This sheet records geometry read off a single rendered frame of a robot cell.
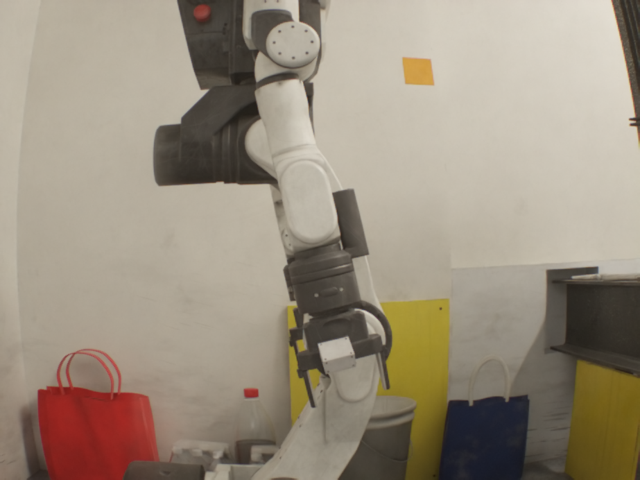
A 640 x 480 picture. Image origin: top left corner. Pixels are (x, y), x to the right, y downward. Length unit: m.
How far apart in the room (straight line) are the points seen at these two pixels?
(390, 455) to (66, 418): 1.01
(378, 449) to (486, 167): 0.99
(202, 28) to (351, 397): 0.69
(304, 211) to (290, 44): 0.25
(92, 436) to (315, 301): 1.27
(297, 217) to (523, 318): 1.38
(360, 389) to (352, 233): 0.28
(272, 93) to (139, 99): 1.25
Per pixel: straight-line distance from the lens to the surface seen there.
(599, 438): 1.93
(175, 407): 2.14
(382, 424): 1.80
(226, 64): 1.18
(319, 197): 0.93
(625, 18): 1.76
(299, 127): 0.97
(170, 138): 1.18
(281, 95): 0.97
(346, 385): 1.12
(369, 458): 1.83
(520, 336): 2.20
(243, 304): 2.07
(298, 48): 0.97
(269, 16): 1.00
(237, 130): 1.16
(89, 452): 2.10
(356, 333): 0.96
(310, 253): 0.95
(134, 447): 2.03
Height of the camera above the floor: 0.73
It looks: 2 degrees up
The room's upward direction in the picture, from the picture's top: 2 degrees counter-clockwise
